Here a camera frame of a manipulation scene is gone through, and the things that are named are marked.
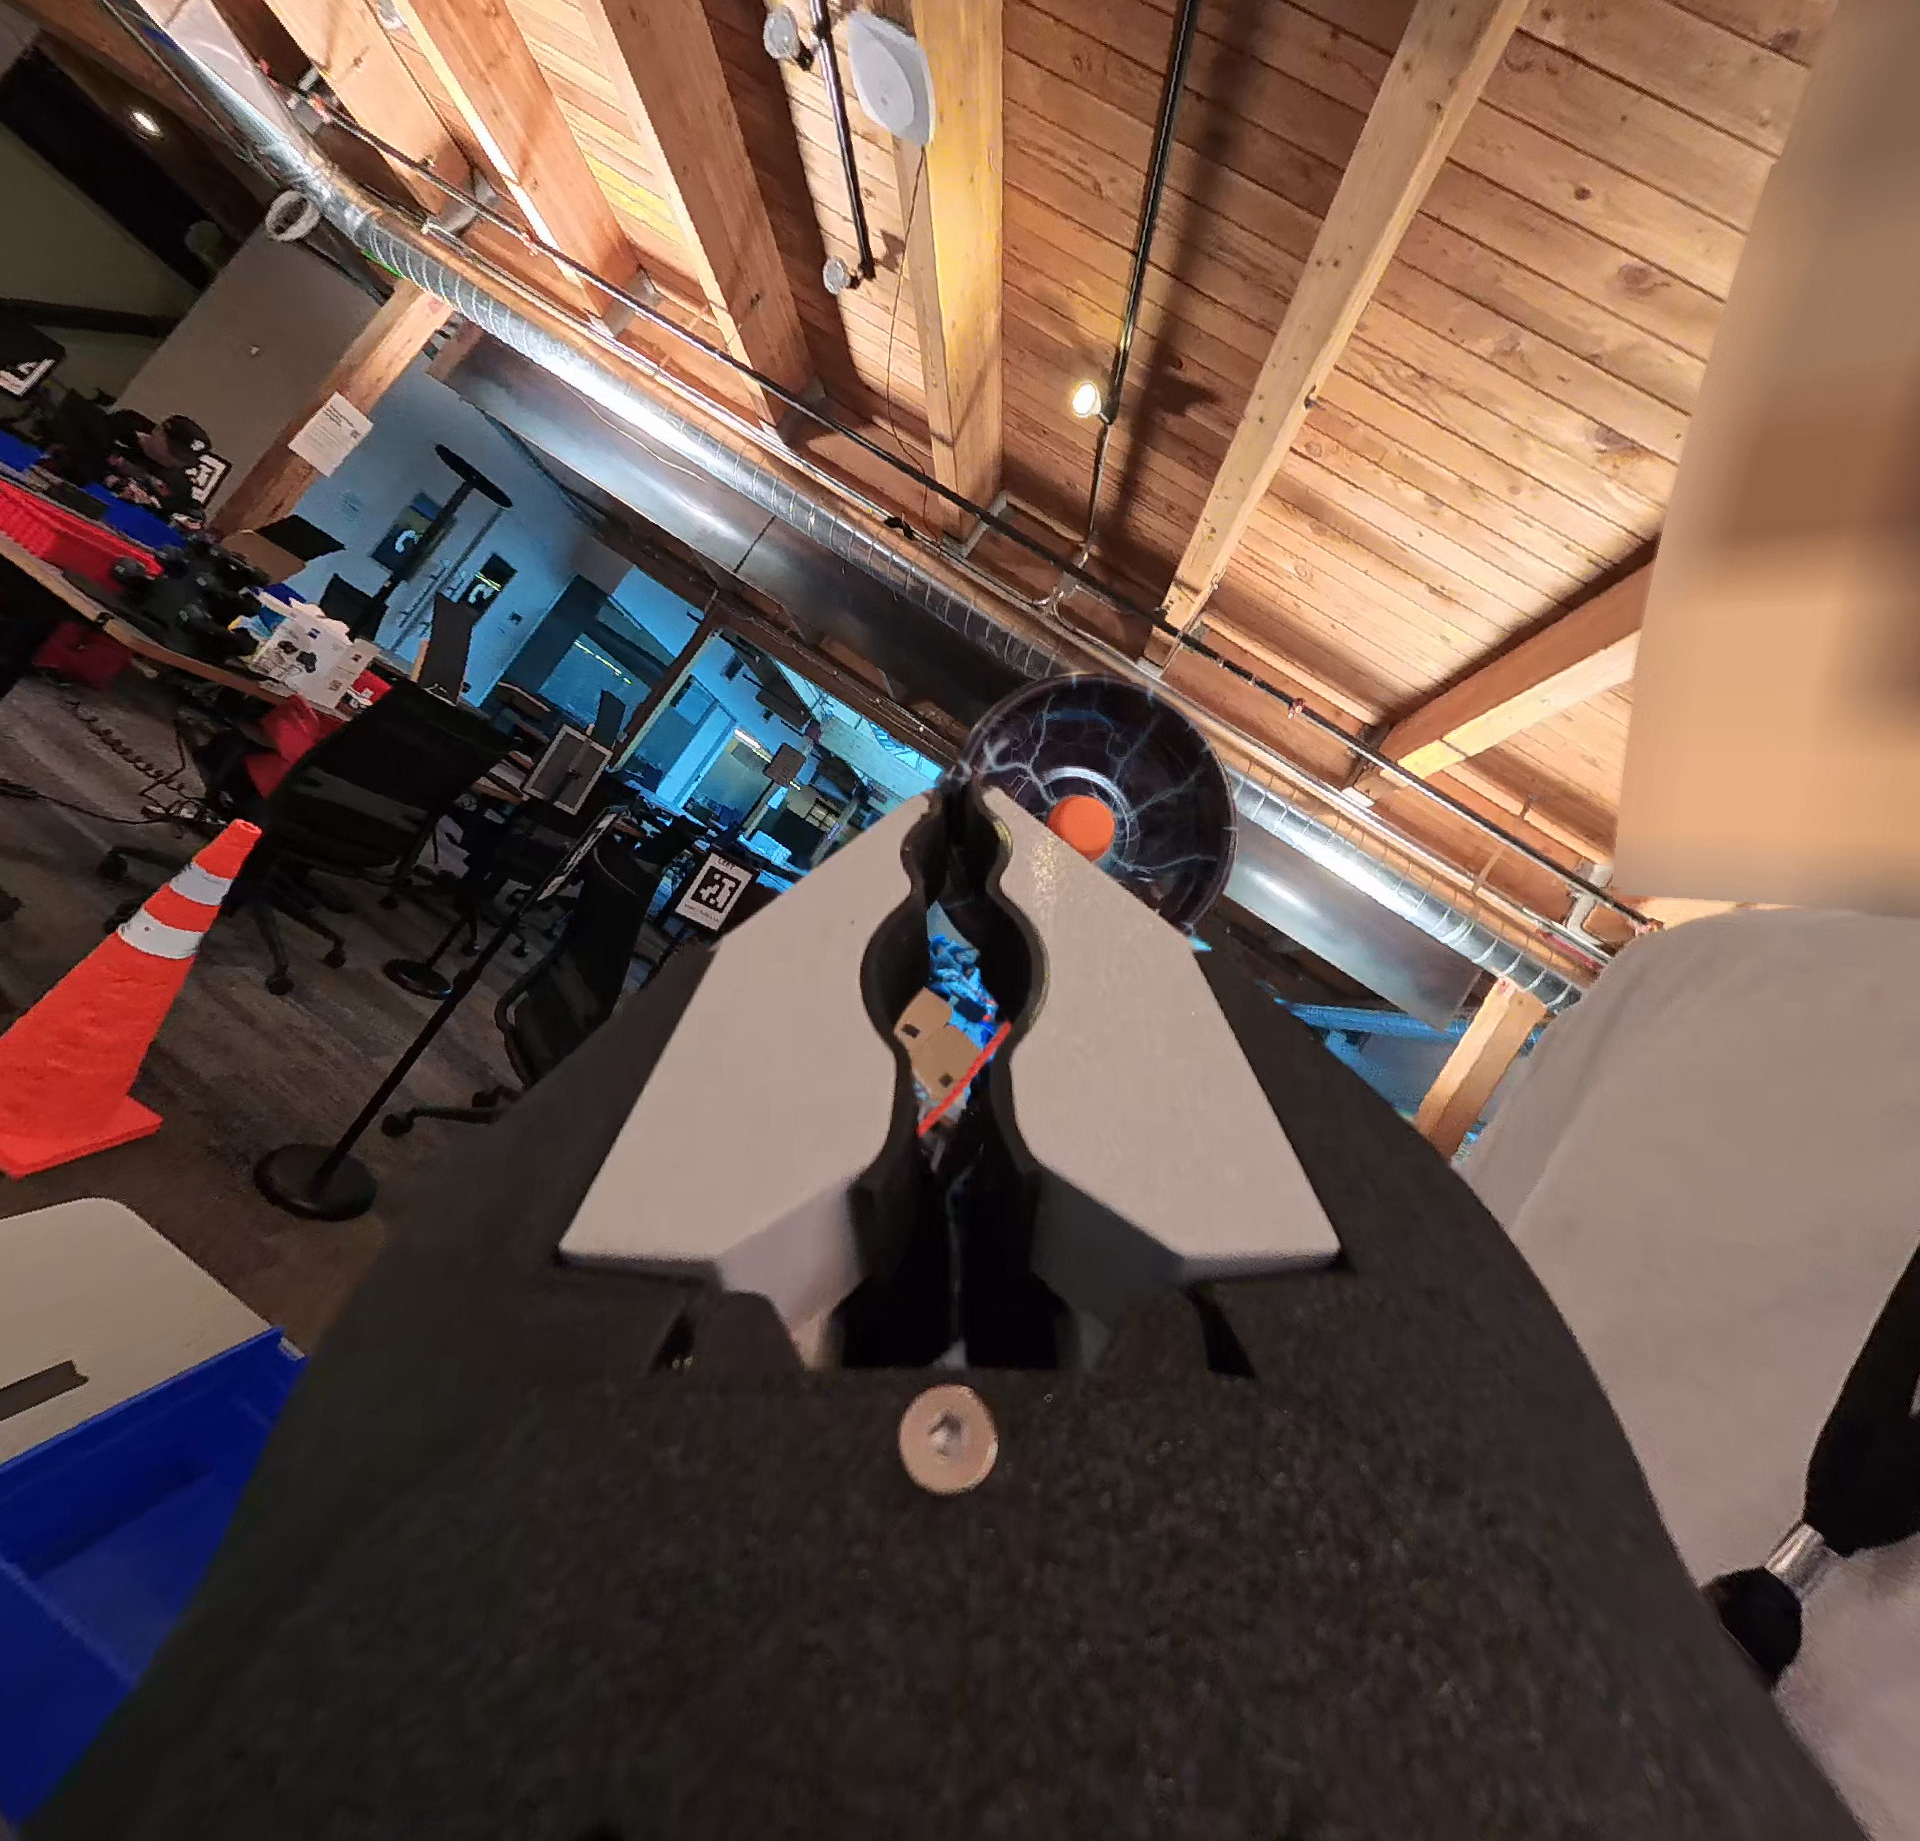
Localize black floor stand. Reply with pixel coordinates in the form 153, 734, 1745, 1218
254, 818, 637, 1222

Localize orange traffic cone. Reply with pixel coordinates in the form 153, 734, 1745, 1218
0, 818, 267, 1180

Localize blue plastic bin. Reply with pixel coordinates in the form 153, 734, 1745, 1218
0, 1324, 311, 1831

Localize white product boxes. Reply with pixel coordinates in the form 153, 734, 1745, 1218
246, 603, 381, 706

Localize black round-top floor lamp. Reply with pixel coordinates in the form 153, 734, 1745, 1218
382, 440, 516, 630

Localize black office chair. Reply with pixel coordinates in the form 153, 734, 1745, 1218
382, 837, 709, 1140
224, 682, 516, 996

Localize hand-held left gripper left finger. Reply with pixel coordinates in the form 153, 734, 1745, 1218
558, 788, 957, 1374

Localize black badge reel lanyard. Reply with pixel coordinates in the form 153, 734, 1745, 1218
1702, 1272, 1920, 1687

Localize white ceiling access point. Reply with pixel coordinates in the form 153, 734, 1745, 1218
843, 10, 943, 149

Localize glass wall partition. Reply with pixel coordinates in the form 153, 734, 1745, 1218
494, 567, 966, 901

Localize dark yo-yo with orange centre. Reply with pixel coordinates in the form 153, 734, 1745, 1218
957, 675, 1242, 930

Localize cluttered wooden table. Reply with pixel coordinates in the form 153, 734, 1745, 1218
0, 520, 396, 706

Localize wooden support post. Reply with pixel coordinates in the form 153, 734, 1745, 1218
1413, 977, 1548, 1157

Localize black ceiling conduit pipe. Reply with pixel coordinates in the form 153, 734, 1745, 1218
1082, 0, 1220, 552
792, 0, 882, 287

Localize red plastic bin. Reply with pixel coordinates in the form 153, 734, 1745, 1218
0, 478, 162, 587

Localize silver ventilation duct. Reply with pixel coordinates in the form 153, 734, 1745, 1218
150, 10, 1597, 1011

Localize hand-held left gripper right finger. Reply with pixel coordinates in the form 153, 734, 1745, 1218
966, 785, 1345, 1345

